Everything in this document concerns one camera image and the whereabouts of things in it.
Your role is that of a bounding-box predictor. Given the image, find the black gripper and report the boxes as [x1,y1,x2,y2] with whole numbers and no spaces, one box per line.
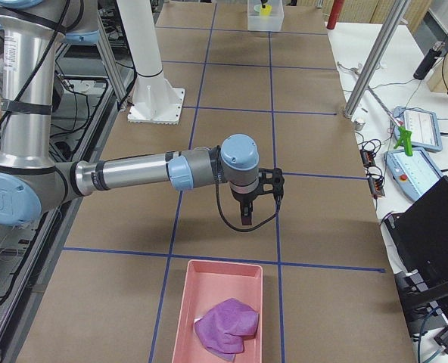
[231,185,257,226]

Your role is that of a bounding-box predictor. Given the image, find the purple microfiber cloth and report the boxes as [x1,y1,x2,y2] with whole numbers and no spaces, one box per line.
[194,298,260,361]

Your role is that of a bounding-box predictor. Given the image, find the yellow plastic cup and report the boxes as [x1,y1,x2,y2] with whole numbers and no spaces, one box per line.
[259,4,272,17]

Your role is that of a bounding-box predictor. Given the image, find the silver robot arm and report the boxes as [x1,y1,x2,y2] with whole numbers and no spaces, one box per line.
[0,1,265,232]

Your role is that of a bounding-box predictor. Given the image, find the pink plastic tray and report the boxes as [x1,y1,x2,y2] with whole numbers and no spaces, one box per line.
[172,260,263,362]

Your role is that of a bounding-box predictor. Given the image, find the teach pendant tablet near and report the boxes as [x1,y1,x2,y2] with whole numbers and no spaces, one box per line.
[384,147,443,202]

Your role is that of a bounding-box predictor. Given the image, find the teach pendant tablet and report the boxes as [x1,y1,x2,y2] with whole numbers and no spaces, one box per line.
[384,147,443,202]
[393,106,443,152]

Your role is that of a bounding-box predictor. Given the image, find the green plastic clamp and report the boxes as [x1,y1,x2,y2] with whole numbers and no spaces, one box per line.
[394,126,413,157]

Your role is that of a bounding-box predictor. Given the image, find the black laptop computer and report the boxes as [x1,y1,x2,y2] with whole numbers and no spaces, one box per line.
[384,176,448,291]

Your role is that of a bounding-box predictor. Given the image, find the translucent white plastic bin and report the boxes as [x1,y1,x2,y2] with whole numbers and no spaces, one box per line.
[247,0,284,33]

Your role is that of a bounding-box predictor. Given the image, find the teach pendant tablet far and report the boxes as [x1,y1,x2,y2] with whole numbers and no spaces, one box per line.
[393,106,443,152]

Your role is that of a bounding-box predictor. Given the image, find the red fire extinguisher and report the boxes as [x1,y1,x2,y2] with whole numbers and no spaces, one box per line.
[327,0,344,30]

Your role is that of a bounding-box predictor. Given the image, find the black cylinder device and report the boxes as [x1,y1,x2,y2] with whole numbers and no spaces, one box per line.
[413,41,445,80]

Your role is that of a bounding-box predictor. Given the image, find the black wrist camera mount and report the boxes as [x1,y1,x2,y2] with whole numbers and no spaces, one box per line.
[255,168,285,203]

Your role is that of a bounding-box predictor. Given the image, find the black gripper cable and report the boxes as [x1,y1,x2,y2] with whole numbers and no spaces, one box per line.
[213,147,284,232]

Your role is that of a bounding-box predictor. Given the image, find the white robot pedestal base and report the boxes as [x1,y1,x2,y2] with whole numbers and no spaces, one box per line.
[117,0,185,125]

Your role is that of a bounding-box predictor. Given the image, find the aluminium frame post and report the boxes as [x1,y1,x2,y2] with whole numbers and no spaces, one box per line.
[344,0,410,119]

